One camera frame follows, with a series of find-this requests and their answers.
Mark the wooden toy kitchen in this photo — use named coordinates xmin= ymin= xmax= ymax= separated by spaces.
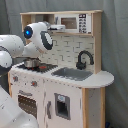
xmin=10 ymin=10 xmax=114 ymax=128

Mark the left red stove knob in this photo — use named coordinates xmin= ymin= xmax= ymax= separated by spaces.
xmin=12 ymin=75 xmax=19 ymax=83

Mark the grey toy sink basin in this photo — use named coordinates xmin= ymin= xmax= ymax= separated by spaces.
xmin=52 ymin=67 xmax=92 ymax=81

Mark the grey range hood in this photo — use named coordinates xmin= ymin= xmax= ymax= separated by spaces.
xmin=31 ymin=14 xmax=54 ymax=24

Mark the silver metal pot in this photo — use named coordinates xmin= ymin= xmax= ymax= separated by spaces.
xmin=24 ymin=58 xmax=40 ymax=68

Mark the white toy microwave door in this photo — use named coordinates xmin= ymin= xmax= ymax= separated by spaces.
xmin=53 ymin=13 xmax=93 ymax=35

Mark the grey cabinet door handle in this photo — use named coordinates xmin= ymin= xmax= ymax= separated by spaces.
xmin=47 ymin=101 xmax=51 ymax=119

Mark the grey ice dispenser panel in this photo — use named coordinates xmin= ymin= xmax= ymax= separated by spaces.
xmin=54 ymin=93 xmax=71 ymax=120

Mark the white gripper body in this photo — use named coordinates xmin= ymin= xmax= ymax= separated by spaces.
xmin=48 ymin=23 xmax=65 ymax=32

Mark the right red stove knob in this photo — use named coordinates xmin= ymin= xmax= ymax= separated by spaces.
xmin=31 ymin=81 xmax=38 ymax=87

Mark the black toy faucet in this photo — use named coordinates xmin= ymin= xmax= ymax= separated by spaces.
xmin=76 ymin=50 xmax=94 ymax=70

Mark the red stove knob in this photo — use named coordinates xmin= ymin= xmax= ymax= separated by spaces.
xmin=12 ymin=75 xmax=19 ymax=83
xmin=31 ymin=81 xmax=38 ymax=87

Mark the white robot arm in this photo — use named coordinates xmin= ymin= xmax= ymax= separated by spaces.
xmin=0 ymin=22 xmax=53 ymax=128

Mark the black toy stovetop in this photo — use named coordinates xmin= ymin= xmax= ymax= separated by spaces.
xmin=20 ymin=63 xmax=56 ymax=73

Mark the oven door with window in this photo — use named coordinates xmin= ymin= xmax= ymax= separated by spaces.
xmin=16 ymin=89 xmax=40 ymax=125

